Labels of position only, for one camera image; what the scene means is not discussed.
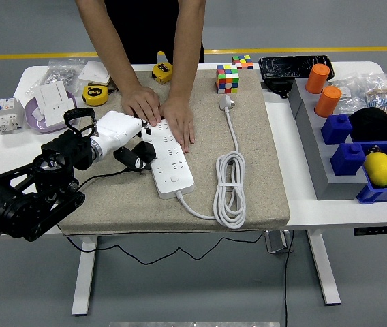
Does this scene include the purple bowl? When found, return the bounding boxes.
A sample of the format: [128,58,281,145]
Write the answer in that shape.
[25,91,79,134]

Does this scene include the black hanging cable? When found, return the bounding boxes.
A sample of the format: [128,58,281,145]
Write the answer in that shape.
[283,231,295,327]

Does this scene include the black desk control panel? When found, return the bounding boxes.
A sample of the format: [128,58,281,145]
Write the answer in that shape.
[352,225,387,236]

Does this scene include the black plug adapter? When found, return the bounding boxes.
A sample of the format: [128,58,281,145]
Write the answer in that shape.
[131,140,157,165]

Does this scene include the yellow tape measure with strap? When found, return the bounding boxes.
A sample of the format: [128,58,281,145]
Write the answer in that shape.
[82,84,109,106]

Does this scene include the clear bag of screws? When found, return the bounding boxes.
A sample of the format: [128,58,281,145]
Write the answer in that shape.
[26,58,86,96]

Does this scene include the person's left hand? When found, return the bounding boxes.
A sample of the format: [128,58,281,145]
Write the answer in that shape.
[159,97,196,153]

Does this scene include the blue storage bin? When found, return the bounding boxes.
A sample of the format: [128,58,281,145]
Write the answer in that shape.
[356,140,387,205]

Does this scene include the black plastic tray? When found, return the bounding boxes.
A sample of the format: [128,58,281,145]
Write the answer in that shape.
[258,55,337,84]

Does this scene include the clear bag of resistors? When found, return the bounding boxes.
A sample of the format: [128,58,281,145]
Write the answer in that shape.
[362,72,387,115]

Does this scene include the orange cylinder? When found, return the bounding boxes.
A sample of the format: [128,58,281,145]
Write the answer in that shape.
[314,85,343,119]
[305,63,332,95]

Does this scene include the small colourful puzzle cube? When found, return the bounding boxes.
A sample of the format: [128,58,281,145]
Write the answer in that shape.
[232,54,255,71]

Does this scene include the black adapter cord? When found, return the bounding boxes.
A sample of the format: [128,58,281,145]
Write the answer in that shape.
[64,168,273,267]

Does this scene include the large colourful puzzle cube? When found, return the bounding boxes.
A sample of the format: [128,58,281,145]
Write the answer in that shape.
[215,64,241,95]

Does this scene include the person's right hand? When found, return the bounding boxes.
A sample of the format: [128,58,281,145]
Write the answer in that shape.
[121,84,162,125]

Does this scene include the white switch plate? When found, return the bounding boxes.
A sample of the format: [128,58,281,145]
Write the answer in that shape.
[39,80,72,110]

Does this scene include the white circuit breaker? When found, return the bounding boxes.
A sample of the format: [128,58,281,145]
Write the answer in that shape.
[0,97,26,136]

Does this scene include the grey-brown mat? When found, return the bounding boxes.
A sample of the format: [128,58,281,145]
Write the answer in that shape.
[59,69,290,236]

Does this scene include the white square switch panel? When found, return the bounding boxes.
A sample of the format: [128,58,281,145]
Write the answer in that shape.
[77,60,112,86]

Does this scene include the person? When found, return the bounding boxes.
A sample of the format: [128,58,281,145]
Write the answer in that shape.
[104,0,205,65]

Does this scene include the white power cord with plug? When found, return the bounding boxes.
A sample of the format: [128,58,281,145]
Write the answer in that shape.
[176,94,247,230]

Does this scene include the white table leg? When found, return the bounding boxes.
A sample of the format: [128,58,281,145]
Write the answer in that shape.
[307,228,342,305]
[71,234,99,316]

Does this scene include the yellow lemon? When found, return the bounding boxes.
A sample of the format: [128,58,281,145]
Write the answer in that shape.
[363,152,387,187]

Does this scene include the white wall socket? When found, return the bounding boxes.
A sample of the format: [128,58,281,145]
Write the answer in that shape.
[42,100,78,126]

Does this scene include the black cloth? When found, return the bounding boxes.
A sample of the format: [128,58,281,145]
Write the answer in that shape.
[348,107,387,142]

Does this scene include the clear plastic bag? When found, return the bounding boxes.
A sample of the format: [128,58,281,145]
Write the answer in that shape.
[329,78,368,116]

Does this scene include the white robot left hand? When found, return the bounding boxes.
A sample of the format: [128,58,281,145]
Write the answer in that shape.
[93,110,153,173]

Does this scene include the blue block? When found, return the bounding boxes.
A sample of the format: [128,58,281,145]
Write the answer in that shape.
[321,114,354,146]
[330,142,367,177]

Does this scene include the white power strip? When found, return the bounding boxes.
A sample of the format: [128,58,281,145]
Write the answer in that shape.
[141,119,196,200]

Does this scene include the grey stepped block holder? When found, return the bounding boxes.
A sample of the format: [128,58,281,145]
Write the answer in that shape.
[288,77,368,201]

